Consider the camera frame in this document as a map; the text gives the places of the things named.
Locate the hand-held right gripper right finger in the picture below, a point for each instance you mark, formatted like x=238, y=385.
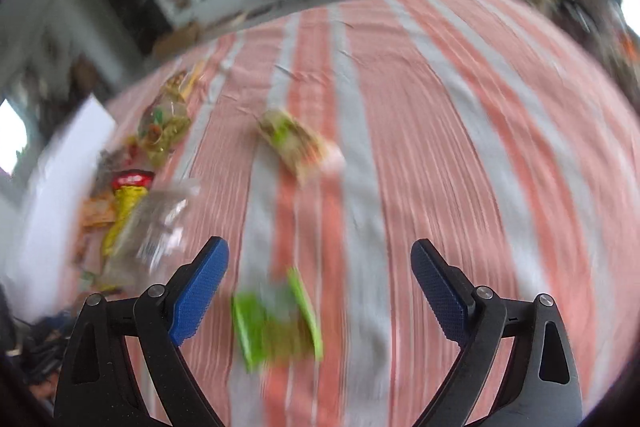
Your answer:
x=442, y=292

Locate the yellow snack packet red top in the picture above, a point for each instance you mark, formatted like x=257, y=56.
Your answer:
x=127, y=197

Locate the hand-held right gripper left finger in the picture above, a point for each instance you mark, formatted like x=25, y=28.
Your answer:
x=200, y=292

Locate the clear plastic snack packet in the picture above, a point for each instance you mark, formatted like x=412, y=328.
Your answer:
x=155, y=227

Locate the white board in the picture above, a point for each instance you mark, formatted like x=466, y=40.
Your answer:
x=60, y=177

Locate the long yellow snack packet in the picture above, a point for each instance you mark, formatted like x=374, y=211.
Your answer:
x=181, y=83

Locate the beige green snack packet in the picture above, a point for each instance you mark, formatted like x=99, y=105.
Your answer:
x=295, y=142

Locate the brown snack packet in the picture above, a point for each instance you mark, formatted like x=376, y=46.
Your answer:
x=112, y=162

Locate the orange snack packet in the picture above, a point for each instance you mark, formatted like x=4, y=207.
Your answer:
x=97, y=213

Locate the cardboard box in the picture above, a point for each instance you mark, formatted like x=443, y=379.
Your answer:
x=175, y=39

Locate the striped orange white bedsheet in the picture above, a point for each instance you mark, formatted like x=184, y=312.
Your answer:
x=425, y=157

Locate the golden clear candy bag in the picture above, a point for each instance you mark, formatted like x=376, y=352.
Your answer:
x=162, y=132

